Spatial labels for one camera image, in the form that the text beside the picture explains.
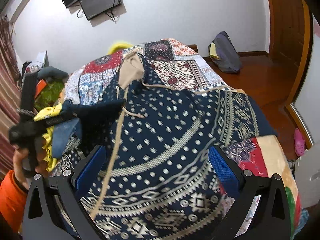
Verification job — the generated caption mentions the orange box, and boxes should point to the orange box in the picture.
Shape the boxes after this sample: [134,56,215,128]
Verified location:
[34,80,47,98]

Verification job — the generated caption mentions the green patterned bag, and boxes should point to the green patterned bag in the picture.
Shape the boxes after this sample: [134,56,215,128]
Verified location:
[34,81,64,111]

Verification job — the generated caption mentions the brown wooden door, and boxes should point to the brown wooden door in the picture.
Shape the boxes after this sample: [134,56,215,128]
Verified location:
[263,0,311,68]

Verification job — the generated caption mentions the navy patterned hooded garment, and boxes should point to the navy patterned hooded garment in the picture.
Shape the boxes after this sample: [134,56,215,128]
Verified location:
[80,56,275,239]

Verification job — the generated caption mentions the beige fleece blanket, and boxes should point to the beige fleece blanket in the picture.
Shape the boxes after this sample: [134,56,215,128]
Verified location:
[256,135,299,205]

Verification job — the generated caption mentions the pink croc shoe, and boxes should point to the pink croc shoe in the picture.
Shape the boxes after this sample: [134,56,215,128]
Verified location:
[293,128,305,157]

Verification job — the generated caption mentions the yellow printed garment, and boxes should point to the yellow printed garment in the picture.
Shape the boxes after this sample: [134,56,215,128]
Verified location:
[34,103,62,172]

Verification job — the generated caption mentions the orange sleeved left forearm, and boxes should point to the orange sleeved left forearm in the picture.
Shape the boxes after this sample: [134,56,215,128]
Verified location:
[1,170,28,233]

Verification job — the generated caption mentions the striped red curtain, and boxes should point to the striped red curtain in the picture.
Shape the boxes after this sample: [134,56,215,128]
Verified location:
[0,16,21,178]

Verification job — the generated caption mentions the person's left hand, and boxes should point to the person's left hand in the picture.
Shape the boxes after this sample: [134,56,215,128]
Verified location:
[12,148,48,190]

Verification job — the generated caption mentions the clutter pile in corner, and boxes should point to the clutter pile in corner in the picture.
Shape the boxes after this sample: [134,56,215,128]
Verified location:
[22,51,49,78]

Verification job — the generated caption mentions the dark backpack on floor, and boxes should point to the dark backpack on floor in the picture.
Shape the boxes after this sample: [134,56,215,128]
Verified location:
[208,31,242,74]

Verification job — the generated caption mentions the blue denim jeans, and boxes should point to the blue denim jeans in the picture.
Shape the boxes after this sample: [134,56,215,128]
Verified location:
[52,118,82,159]

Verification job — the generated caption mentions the dark grey cushion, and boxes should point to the dark grey cushion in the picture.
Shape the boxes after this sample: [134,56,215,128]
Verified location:
[37,66,69,82]

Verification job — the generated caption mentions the patchwork patterned bedspread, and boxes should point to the patchwork patterned bedspread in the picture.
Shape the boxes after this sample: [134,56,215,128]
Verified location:
[51,37,309,240]

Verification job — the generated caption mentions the small black wall monitor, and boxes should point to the small black wall monitor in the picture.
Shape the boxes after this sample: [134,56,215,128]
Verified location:
[80,0,121,21]

